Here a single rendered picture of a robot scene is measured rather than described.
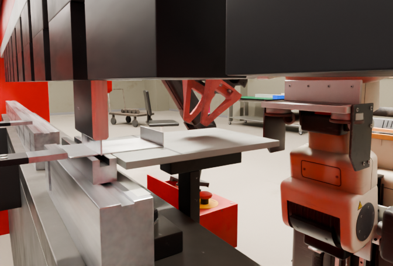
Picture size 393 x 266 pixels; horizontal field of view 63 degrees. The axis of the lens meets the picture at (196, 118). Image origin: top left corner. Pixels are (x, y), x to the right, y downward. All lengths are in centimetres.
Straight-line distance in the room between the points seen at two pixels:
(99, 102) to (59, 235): 21
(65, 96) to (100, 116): 1138
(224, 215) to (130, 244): 50
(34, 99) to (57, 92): 911
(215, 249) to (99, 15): 32
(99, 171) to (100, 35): 20
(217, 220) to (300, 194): 27
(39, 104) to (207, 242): 226
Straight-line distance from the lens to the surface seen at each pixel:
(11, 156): 45
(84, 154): 44
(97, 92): 41
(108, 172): 42
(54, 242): 51
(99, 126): 42
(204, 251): 45
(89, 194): 39
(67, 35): 38
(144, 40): 19
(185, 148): 46
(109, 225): 35
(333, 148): 97
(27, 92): 261
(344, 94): 89
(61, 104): 1177
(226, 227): 86
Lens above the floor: 109
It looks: 6 degrees down
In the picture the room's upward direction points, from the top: straight up
